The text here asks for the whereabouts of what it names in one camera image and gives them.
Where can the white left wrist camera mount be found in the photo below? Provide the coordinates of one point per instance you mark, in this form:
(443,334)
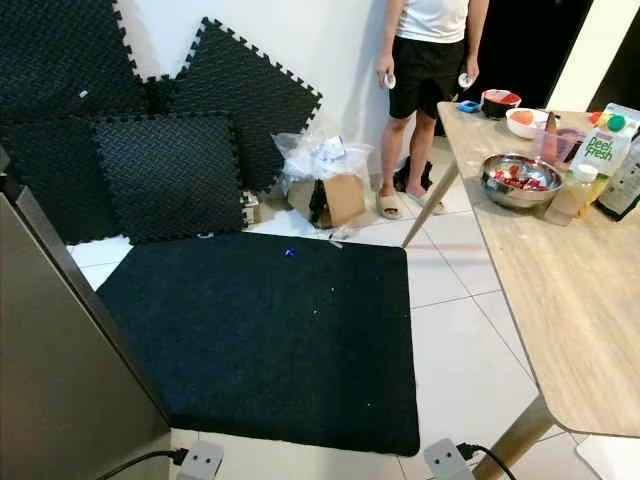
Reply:
(200,463)

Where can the white green juice carton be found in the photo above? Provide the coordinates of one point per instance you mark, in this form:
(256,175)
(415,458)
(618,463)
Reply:
(600,155)

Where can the small clear plastic bag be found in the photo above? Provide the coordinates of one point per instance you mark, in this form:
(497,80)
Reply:
(310,155)

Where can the metal box grater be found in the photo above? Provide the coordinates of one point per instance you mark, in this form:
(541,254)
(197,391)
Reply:
(622,190)

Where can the black interlocking foam mat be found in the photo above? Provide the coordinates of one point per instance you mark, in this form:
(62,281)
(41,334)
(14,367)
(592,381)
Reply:
(170,180)
(50,170)
(60,50)
(245,100)

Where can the person's right forearm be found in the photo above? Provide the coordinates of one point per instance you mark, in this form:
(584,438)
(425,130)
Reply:
(390,30)

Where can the light wood table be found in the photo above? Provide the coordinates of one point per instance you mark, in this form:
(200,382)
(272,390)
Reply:
(580,300)

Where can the black carpet rug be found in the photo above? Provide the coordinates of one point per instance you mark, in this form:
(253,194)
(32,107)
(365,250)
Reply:
(260,350)

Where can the person white shirt black shorts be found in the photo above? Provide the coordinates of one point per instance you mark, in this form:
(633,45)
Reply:
(425,70)

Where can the grey steel fridge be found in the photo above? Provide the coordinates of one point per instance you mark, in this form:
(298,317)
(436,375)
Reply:
(70,380)

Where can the steel mixing bowl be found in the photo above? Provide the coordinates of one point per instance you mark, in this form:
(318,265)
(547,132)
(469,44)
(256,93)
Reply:
(505,196)

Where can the white paper sheet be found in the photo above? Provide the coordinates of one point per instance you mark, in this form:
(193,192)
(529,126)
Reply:
(610,462)

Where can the small brown cardboard box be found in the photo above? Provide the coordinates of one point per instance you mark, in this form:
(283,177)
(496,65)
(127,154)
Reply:
(343,198)

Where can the black shoes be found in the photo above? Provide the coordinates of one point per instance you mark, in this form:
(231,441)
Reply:
(408,178)

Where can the person's left hand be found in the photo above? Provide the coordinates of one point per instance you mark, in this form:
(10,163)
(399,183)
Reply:
(472,66)

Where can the clear pink container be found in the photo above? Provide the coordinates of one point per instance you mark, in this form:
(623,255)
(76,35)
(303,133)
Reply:
(555,145)

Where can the black red bowl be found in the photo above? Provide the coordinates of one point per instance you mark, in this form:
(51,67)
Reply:
(500,108)

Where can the white bowl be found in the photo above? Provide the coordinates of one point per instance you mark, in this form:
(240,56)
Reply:
(530,130)

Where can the beige slipper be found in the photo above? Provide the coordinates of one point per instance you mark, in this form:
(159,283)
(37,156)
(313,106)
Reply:
(417,196)
(388,208)

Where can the person's right hand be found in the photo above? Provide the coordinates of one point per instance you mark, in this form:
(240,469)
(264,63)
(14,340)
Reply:
(385,66)

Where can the yellow drink bottle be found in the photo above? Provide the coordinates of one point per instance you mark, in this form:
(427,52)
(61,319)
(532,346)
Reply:
(568,200)

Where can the small white controller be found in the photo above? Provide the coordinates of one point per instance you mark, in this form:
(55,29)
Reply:
(389,82)
(464,79)

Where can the person's left forearm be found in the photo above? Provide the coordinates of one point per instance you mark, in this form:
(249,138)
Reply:
(476,30)

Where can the red lid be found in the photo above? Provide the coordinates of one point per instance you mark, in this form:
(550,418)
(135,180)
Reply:
(598,117)

